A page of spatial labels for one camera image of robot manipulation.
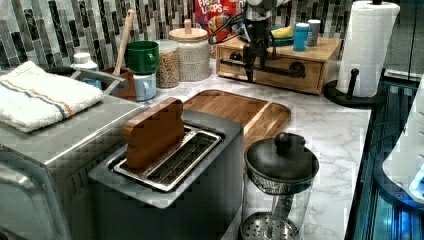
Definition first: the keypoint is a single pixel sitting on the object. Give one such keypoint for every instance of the blue shaker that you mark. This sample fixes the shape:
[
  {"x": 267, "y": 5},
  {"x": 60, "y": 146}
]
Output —
[{"x": 300, "y": 37}]

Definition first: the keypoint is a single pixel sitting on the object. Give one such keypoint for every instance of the wooden cutting board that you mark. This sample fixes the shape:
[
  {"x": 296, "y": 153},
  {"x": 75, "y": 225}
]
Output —
[{"x": 261, "y": 119}]

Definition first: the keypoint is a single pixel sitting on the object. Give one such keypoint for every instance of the brown utensil holder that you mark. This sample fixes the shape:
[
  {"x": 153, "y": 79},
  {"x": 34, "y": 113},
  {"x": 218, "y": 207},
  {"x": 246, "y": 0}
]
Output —
[{"x": 126, "y": 90}]

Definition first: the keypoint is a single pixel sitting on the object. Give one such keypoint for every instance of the glass french press black lid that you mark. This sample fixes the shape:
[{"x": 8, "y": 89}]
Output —
[{"x": 278, "y": 180}]

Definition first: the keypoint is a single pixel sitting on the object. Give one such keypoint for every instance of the red cereal box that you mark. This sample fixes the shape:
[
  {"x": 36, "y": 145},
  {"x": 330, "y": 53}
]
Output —
[{"x": 211, "y": 15}]

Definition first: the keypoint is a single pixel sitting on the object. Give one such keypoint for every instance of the wooden spoon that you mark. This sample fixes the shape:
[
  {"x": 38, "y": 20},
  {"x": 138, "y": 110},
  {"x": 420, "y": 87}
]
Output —
[{"x": 124, "y": 40}]

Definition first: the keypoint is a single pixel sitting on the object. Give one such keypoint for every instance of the teal plate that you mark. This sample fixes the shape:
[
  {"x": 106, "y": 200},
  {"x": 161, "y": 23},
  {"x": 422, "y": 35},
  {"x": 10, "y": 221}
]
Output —
[{"x": 278, "y": 42}]

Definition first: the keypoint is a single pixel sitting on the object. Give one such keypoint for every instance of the glass jar of grains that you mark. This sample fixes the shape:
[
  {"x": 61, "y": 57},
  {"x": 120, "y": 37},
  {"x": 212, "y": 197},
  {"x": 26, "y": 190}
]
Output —
[{"x": 168, "y": 73}]

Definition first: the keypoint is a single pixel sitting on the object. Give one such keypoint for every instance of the white paper towel roll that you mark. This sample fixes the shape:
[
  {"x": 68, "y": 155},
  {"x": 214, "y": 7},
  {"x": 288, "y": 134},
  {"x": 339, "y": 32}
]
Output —
[{"x": 365, "y": 46}]

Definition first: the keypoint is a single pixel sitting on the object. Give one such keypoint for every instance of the grey two-slot toaster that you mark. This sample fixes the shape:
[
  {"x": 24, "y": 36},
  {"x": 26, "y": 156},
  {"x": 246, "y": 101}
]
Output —
[{"x": 201, "y": 207}]

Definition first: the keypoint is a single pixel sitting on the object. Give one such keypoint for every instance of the stainless steel toaster oven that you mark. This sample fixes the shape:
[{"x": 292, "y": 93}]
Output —
[{"x": 44, "y": 184}]

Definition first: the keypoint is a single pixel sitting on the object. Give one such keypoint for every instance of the green mug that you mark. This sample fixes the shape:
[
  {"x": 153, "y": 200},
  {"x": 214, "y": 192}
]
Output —
[{"x": 143, "y": 57}]

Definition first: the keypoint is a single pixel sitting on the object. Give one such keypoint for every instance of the black drawer handle bar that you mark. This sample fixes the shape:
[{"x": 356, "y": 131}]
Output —
[{"x": 295, "y": 70}]

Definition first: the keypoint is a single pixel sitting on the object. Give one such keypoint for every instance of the black paper towel holder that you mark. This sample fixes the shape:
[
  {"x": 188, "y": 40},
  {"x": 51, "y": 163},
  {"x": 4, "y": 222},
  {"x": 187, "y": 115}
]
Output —
[{"x": 348, "y": 99}]

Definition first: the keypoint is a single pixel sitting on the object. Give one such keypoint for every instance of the wooden drawer box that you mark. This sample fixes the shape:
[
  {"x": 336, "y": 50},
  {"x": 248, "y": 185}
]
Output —
[{"x": 306, "y": 71}]

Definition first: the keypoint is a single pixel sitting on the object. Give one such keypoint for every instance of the brown wooden toast slice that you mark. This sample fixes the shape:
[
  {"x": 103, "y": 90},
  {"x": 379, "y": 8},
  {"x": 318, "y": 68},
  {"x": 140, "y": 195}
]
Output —
[{"x": 151, "y": 133}]

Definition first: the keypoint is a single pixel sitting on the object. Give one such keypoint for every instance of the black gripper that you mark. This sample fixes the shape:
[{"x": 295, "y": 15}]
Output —
[{"x": 258, "y": 32}]

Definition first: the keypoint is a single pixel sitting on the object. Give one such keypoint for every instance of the white striped folded towel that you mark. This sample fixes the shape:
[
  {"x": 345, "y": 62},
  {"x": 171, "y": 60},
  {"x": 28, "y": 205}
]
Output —
[{"x": 31, "y": 98}]

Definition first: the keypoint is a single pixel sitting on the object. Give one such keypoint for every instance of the ceramic jar wooden lid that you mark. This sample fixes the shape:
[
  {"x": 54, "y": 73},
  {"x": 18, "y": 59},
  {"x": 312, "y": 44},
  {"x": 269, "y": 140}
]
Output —
[{"x": 193, "y": 52}]

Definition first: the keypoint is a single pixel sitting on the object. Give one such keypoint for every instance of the white bottle blue label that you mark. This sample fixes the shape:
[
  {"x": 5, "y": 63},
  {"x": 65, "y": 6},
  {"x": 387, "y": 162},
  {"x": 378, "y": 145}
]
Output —
[{"x": 83, "y": 60}]

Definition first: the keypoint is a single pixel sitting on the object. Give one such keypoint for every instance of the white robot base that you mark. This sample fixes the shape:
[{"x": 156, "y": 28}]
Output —
[{"x": 404, "y": 166}]

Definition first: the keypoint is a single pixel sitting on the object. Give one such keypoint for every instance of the light blue mug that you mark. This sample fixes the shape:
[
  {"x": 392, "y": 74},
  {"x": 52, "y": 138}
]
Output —
[{"x": 145, "y": 86}]

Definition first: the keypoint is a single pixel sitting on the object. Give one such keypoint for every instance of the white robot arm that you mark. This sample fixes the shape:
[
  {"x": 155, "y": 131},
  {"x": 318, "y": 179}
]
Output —
[{"x": 256, "y": 18}]

